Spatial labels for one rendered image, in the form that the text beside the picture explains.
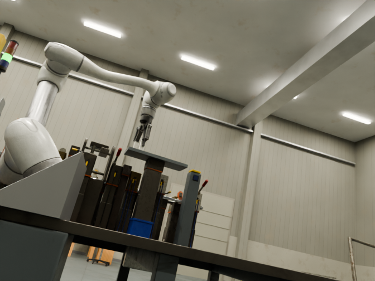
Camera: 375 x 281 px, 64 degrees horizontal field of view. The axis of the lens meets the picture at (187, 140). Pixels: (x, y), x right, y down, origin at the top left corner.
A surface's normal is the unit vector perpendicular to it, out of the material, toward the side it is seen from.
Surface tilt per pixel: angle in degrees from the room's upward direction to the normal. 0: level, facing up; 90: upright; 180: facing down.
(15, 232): 90
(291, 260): 90
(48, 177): 90
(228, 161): 90
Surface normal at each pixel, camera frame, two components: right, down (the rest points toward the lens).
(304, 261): 0.28, -0.29
